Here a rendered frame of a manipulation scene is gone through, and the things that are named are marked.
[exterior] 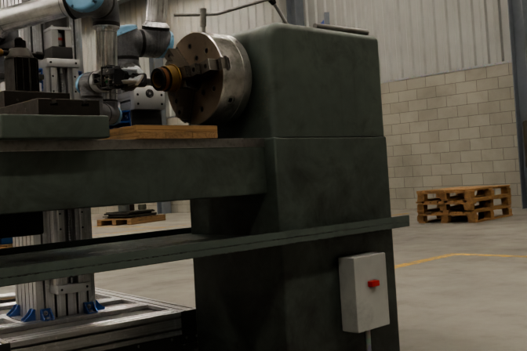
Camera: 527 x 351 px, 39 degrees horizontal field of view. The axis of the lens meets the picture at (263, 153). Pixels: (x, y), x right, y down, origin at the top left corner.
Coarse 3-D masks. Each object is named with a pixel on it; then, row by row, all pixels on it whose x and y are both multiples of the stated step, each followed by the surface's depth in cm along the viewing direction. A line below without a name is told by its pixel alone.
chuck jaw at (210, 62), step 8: (224, 56) 239; (192, 64) 239; (200, 64) 239; (208, 64) 236; (216, 64) 238; (224, 64) 238; (184, 72) 239; (192, 72) 239; (200, 72) 238; (208, 72) 238; (192, 80) 243; (200, 80) 245
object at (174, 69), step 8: (168, 64) 242; (152, 72) 239; (160, 72) 236; (168, 72) 237; (176, 72) 238; (152, 80) 239; (160, 80) 242; (168, 80) 236; (176, 80) 238; (184, 80) 242; (160, 88) 237; (168, 88) 239; (176, 88) 240
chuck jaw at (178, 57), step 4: (176, 48) 255; (168, 52) 252; (172, 52) 250; (176, 52) 252; (180, 52) 253; (164, 56) 253; (168, 56) 252; (172, 56) 248; (176, 56) 250; (180, 56) 251; (168, 60) 248; (172, 60) 247; (176, 60) 248; (180, 60) 249; (184, 60) 250; (176, 64) 246; (180, 64) 247; (184, 64) 248; (188, 64) 250
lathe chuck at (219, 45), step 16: (192, 32) 248; (192, 48) 248; (208, 48) 242; (224, 48) 241; (240, 64) 242; (208, 80) 243; (224, 80) 237; (240, 80) 242; (208, 96) 243; (224, 96) 239; (240, 96) 243; (192, 112) 249; (208, 112) 243; (224, 112) 244
